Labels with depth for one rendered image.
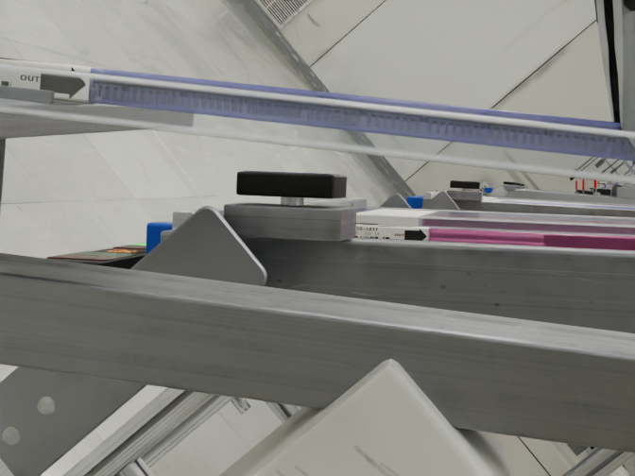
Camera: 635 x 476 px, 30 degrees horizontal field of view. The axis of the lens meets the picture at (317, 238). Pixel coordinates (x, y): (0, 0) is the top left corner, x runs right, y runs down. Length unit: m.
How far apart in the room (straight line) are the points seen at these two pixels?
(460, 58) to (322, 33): 1.12
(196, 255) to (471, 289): 0.14
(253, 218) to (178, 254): 0.04
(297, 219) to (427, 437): 0.24
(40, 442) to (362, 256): 0.19
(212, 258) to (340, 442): 0.23
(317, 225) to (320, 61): 9.04
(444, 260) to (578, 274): 0.07
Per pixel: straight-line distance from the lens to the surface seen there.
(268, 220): 0.59
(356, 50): 9.58
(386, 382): 0.36
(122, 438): 1.42
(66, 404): 0.61
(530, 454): 2.11
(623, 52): 0.35
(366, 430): 0.36
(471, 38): 9.50
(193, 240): 0.58
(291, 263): 0.62
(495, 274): 0.60
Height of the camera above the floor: 0.89
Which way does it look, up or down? 10 degrees down
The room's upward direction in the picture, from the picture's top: 50 degrees clockwise
